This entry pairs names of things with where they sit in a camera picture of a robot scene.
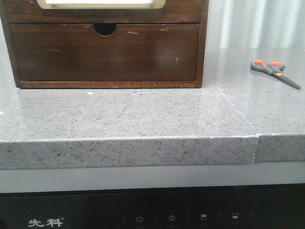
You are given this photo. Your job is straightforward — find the dark wooden drawer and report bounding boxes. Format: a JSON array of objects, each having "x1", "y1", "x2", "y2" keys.
[{"x1": 10, "y1": 24, "x2": 199, "y2": 82}]

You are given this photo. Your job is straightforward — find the grey orange scissors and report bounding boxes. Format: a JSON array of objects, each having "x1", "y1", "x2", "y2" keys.
[{"x1": 250, "y1": 60, "x2": 301, "y2": 90}]

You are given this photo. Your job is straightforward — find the dark brown wooden drawer cabinet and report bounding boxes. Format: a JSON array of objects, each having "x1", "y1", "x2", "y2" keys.
[{"x1": 0, "y1": 0, "x2": 209, "y2": 89}]

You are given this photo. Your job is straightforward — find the black appliance control panel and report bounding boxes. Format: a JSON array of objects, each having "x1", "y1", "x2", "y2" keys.
[{"x1": 0, "y1": 184, "x2": 305, "y2": 229}]

